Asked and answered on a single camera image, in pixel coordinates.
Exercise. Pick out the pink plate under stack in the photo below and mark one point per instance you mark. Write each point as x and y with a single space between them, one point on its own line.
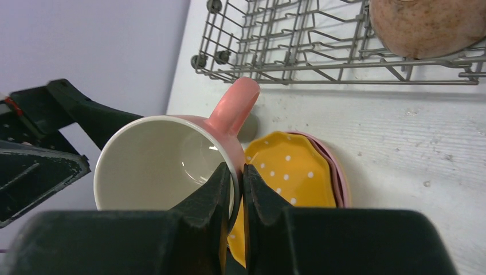
339 181

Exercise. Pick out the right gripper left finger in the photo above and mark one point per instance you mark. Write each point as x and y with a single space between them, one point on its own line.
190 238

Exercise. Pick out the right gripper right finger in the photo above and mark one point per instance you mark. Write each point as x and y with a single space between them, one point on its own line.
379 241

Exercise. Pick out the brown speckled cream bowl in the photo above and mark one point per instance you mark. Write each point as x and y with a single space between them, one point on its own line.
427 29

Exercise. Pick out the grey ceramic mug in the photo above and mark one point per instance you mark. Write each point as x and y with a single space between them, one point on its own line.
249 129

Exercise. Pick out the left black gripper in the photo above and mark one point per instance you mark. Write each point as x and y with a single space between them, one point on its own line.
30 174

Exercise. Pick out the pink cup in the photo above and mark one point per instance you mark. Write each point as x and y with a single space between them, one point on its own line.
155 162

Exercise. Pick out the yellow polka dot plate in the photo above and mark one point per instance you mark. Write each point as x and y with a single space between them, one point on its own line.
288 198

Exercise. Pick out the grey wire dish rack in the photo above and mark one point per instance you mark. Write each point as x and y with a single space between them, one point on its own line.
316 42

